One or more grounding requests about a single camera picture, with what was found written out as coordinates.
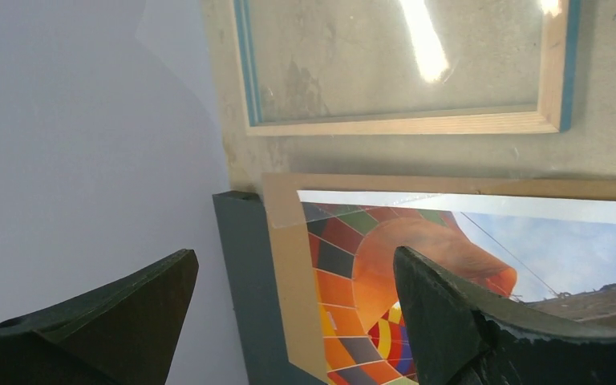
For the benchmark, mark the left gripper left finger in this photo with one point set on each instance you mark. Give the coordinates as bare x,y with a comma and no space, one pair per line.
125,332

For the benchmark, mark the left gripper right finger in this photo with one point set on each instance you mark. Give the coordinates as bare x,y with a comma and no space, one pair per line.
461,333

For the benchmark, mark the hot air balloon photo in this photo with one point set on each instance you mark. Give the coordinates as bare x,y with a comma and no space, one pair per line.
556,255

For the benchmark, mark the brown backing board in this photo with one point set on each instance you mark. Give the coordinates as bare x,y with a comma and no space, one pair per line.
289,241

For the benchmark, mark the blue wooden picture frame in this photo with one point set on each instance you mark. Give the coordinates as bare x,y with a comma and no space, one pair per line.
552,113

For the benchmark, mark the dark blue flat box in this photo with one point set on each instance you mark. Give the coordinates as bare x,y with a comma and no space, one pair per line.
245,240

